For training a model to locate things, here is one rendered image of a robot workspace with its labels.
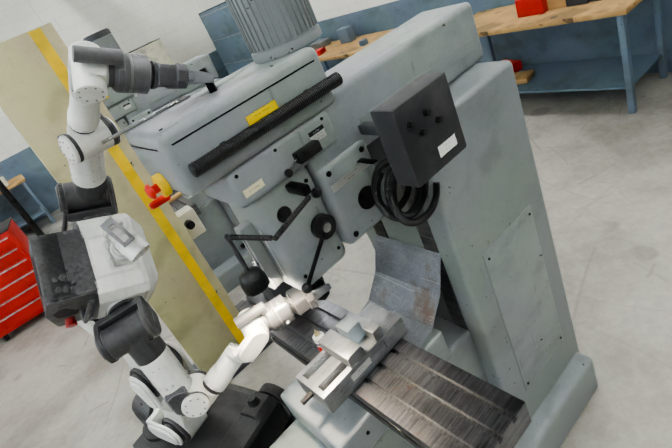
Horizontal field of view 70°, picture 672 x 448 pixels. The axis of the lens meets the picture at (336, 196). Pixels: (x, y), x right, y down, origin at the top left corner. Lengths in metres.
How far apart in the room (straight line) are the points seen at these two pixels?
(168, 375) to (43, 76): 1.84
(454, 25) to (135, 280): 1.24
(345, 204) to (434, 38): 0.60
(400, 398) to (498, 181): 0.75
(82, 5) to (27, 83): 7.68
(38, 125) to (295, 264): 1.89
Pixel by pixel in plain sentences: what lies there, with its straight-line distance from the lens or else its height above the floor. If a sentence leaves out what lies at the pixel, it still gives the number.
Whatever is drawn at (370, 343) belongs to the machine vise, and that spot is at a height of 1.03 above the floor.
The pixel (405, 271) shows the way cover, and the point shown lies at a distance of 1.73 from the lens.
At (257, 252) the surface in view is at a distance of 1.32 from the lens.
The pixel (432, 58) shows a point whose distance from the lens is 1.57.
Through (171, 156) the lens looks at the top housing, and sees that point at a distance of 1.07.
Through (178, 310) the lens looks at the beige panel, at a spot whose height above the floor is 0.56.
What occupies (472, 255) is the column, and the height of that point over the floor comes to 1.08.
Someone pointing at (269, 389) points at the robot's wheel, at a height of 0.60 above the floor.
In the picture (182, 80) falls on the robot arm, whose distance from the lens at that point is 1.17.
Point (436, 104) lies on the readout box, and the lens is 1.18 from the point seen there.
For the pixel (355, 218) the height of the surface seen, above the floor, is 1.41.
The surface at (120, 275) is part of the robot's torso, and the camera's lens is 1.48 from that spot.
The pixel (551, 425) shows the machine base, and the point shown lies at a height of 0.18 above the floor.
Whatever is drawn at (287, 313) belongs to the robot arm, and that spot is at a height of 1.24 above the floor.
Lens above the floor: 2.07
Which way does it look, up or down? 26 degrees down
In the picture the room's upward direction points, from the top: 25 degrees counter-clockwise
